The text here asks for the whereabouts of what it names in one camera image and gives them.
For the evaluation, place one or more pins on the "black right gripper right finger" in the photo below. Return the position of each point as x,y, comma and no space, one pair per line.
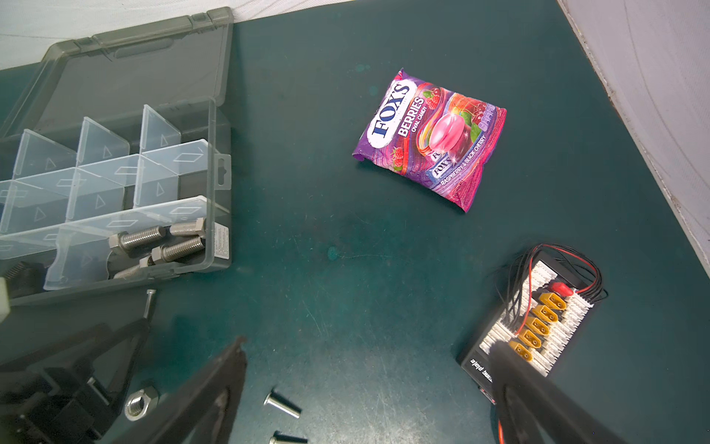
531,409

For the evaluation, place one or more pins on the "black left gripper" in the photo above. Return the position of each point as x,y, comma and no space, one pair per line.
53,394

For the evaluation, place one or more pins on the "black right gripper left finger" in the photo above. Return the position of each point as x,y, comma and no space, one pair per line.
204,409

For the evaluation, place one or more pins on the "silver hex bolt pair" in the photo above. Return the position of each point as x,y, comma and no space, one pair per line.
164,254

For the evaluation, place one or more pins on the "silver hex nut middle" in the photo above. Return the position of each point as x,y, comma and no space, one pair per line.
141,403

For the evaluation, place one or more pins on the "small silver screw pair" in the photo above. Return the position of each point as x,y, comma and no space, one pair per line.
285,412

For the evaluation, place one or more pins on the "small silver screw by box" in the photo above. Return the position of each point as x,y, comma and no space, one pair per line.
150,304

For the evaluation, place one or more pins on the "grey plastic organizer box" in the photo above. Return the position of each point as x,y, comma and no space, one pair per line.
120,131

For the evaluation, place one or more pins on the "purple Fox's candy bag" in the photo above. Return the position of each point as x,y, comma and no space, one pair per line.
435,137

